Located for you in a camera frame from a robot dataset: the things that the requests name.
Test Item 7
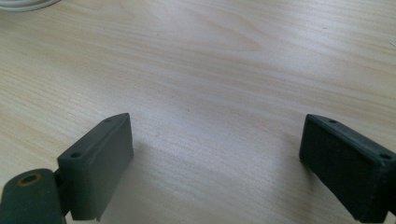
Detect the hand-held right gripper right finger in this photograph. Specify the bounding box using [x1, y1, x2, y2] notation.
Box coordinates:
[298, 113, 396, 224]

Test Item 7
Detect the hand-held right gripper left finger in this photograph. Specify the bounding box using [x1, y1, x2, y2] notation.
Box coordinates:
[56, 112, 134, 222]

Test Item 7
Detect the white cable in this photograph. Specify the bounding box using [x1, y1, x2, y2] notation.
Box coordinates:
[0, 0, 62, 13]

